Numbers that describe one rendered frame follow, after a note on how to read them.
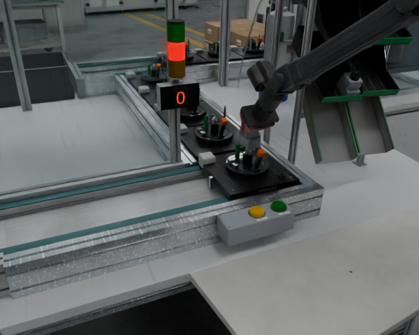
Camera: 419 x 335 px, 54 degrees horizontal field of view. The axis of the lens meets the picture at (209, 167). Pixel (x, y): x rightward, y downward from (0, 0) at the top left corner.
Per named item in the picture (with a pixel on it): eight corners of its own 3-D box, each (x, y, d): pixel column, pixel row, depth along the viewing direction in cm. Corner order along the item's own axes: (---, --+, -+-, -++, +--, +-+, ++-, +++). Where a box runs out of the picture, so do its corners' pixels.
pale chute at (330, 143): (352, 160, 136) (359, 156, 132) (315, 164, 133) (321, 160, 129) (332, 82, 143) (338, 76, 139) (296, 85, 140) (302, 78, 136)
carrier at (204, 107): (227, 124, 169) (229, 95, 163) (171, 133, 160) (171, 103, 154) (204, 104, 188) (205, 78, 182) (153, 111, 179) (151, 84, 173)
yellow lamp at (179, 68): (187, 77, 120) (187, 60, 118) (171, 79, 119) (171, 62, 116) (181, 72, 124) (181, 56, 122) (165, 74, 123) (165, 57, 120)
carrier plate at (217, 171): (298, 184, 129) (299, 178, 128) (229, 201, 120) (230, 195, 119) (260, 151, 148) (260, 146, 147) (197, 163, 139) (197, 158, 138)
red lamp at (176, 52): (187, 60, 118) (187, 42, 116) (171, 61, 116) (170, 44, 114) (181, 56, 122) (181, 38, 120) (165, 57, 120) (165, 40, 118)
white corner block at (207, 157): (215, 167, 138) (216, 156, 136) (203, 170, 136) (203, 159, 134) (210, 161, 141) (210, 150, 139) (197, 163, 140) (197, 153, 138)
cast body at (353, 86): (356, 99, 127) (366, 82, 122) (344, 100, 126) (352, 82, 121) (346, 80, 132) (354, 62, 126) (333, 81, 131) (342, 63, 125)
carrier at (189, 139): (258, 149, 149) (261, 117, 143) (196, 161, 141) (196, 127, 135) (228, 125, 169) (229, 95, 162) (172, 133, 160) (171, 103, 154)
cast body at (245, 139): (261, 147, 128) (261, 125, 124) (248, 149, 126) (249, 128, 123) (247, 137, 134) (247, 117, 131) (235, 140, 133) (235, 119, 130)
